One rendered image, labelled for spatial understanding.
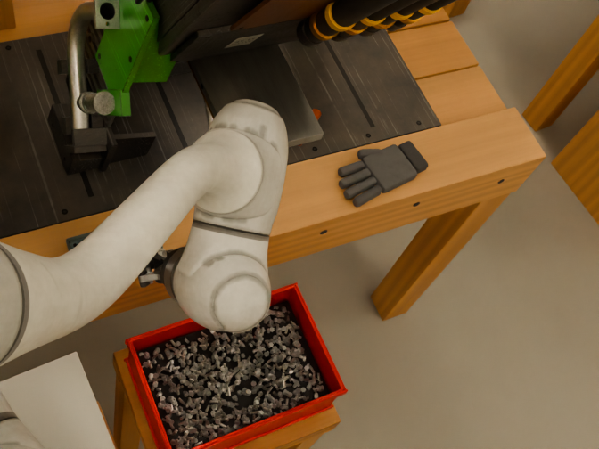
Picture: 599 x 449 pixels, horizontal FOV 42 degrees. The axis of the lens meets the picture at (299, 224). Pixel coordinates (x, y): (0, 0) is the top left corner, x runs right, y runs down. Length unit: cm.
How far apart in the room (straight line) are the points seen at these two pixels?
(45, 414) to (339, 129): 79
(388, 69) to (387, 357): 100
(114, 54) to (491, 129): 84
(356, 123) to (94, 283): 103
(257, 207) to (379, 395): 148
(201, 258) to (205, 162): 16
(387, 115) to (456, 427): 110
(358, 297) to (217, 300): 156
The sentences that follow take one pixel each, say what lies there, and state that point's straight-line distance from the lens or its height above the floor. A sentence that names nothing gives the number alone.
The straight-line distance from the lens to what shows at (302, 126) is 130.
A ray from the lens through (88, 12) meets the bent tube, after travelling 133.
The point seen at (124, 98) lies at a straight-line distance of 131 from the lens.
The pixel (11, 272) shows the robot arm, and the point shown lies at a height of 164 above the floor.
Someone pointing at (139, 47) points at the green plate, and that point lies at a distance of 124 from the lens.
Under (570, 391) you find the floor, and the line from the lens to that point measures 264.
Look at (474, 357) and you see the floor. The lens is 252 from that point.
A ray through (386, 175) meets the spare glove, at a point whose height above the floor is 93.
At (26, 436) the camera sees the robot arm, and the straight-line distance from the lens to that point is 108.
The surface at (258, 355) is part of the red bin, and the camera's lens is 136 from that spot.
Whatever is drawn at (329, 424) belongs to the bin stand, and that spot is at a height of 80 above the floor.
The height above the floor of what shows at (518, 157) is 90.
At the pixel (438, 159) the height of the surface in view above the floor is 90.
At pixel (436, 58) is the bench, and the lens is 185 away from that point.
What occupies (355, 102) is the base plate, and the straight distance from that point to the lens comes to 166.
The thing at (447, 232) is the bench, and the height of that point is 56.
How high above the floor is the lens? 214
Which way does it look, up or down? 58 degrees down
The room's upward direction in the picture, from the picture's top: 24 degrees clockwise
